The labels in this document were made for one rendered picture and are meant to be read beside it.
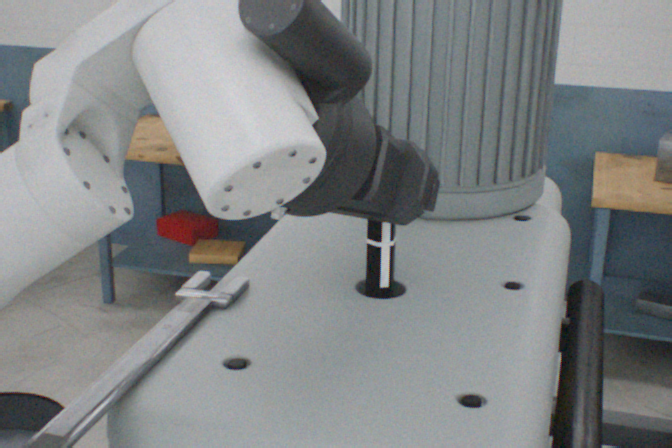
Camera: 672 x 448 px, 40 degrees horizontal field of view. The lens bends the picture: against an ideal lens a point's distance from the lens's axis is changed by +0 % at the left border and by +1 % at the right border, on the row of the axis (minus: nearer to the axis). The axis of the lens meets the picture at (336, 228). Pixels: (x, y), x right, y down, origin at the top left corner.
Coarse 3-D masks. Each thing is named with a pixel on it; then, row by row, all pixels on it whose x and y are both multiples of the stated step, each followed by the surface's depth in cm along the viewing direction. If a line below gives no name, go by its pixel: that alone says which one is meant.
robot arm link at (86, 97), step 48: (144, 0) 46; (96, 48) 46; (48, 96) 46; (96, 96) 48; (144, 96) 51; (48, 144) 46; (96, 144) 51; (48, 192) 45; (96, 192) 47; (96, 240) 48
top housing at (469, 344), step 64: (256, 256) 73; (320, 256) 73; (448, 256) 73; (512, 256) 73; (256, 320) 62; (320, 320) 62; (384, 320) 62; (448, 320) 63; (512, 320) 63; (192, 384) 54; (256, 384) 54; (320, 384) 54; (384, 384) 54; (448, 384) 55; (512, 384) 55
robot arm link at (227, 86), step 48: (192, 0) 45; (240, 0) 44; (288, 0) 43; (144, 48) 46; (192, 48) 44; (240, 48) 45; (288, 48) 44; (336, 48) 47; (192, 96) 44; (240, 96) 43; (288, 96) 45; (336, 96) 50; (192, 144) 44; (240, 144) 42; (288, 144) 43; (336, 144) 51; (240, 192) 44; (288, 192) 47
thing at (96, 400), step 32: (192, 288) 65; (224, 288) 65; (160, 320) 60; (192, 320) 61; (128, 352) 56; (160, 352) 56; (96, 384) 53; (128, 384) 53; (64, 416) 49; (96, 416) 50
